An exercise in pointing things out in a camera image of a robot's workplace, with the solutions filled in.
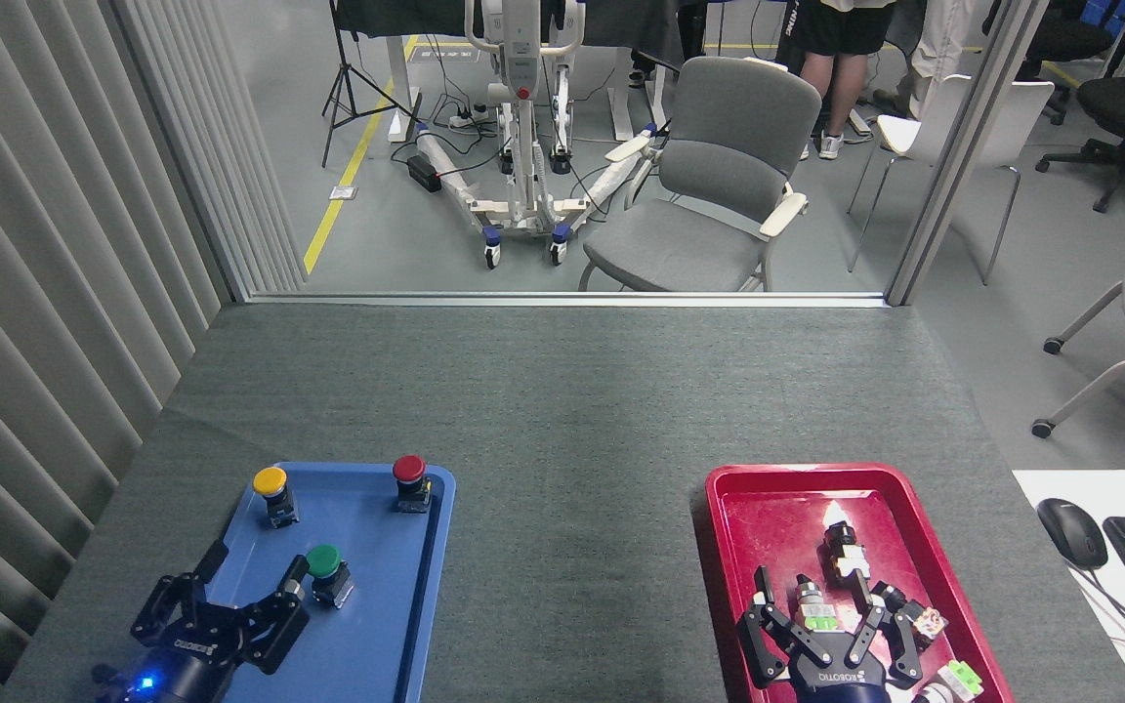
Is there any black tripod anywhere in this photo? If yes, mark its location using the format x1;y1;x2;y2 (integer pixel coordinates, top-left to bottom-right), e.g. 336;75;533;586
321;0;424;169

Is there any black and white switch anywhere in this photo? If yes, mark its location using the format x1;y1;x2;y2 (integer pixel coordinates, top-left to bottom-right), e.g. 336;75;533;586
821;522;868;579

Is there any red push button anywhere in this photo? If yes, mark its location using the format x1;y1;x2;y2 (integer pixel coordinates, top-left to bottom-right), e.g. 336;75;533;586
392;454;433;514

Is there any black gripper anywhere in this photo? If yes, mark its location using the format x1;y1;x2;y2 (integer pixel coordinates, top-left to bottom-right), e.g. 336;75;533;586
736;566;925;703
92;538;312;703

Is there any silver switch with green base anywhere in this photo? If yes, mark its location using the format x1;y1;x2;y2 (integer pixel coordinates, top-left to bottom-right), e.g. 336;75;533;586
795;574;839;634

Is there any blue plastic tray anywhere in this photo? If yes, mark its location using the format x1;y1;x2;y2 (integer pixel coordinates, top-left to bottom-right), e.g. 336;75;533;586
152;461;456;703

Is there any grey armchair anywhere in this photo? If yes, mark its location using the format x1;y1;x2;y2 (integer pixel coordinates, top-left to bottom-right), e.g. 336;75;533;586
577;56;823;292

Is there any black computer mouse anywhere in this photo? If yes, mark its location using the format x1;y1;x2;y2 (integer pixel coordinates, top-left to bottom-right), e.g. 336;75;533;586
1037;498;1109;571

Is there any white chair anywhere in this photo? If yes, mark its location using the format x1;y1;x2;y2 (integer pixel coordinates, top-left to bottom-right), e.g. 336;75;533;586
848;75;1056;286

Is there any silver post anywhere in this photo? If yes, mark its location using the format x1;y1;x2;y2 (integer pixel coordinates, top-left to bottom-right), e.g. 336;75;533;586
885;0;1052;307

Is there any white stand on wheels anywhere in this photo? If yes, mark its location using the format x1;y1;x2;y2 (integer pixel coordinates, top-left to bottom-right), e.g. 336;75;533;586
414;0;666;269

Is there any white switch with green base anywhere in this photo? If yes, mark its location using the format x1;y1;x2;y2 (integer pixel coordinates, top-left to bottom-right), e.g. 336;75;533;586
912;660;985;703

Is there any person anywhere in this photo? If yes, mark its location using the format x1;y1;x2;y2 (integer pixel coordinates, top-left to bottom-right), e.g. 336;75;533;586
873;0;976;120
777;0;900;162

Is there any green push button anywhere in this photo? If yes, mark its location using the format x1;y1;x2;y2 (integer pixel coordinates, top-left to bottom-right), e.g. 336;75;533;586
305;544;355;609

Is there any yellow push button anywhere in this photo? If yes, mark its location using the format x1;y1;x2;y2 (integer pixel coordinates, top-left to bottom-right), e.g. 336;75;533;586
252;466;300;529

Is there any red plastic tray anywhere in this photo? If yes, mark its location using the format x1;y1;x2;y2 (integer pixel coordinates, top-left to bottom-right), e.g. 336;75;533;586
704;463;1013;703

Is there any black switch with colourful base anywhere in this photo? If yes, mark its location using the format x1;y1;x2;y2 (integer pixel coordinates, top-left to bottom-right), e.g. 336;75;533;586
872;583;949;645

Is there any silver table edge rail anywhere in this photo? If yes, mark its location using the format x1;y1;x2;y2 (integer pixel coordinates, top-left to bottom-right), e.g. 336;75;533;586
245;291;891;310

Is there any white desk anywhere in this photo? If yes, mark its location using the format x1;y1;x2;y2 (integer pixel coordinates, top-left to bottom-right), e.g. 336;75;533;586
1012;469;1125;703

